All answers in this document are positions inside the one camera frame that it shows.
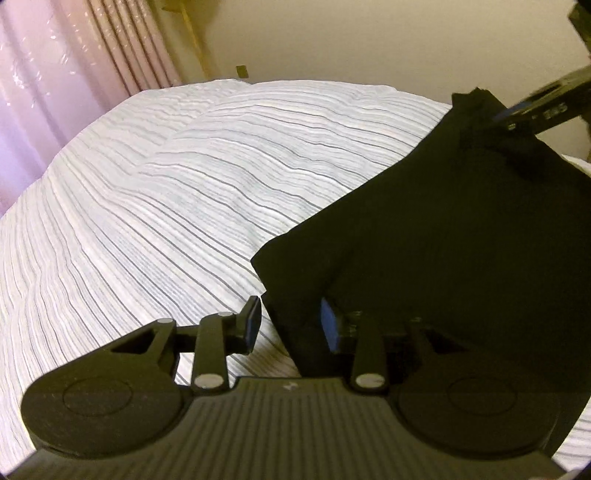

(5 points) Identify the black garment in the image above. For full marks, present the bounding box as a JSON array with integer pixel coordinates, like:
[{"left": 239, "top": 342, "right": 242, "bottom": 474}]
[{"left": 250, "top": 86, "right": 591, "bottom": 444}]

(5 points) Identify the striped white bedspread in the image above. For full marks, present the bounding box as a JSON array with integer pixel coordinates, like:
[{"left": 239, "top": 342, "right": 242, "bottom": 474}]
[{"left": 1, "top": 80, "right": 590, "bottom": 479}]

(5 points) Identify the pink curtain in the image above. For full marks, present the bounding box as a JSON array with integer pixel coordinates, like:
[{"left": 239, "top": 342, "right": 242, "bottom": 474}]
[{"left": 1, "top": 0, "right": 181, "bottom": 211}]

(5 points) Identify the wall power outlet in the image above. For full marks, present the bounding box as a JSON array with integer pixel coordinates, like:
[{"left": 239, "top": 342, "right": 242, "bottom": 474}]
[{"left": 235, "top": 65, "right": 249, "bottom": 79}]

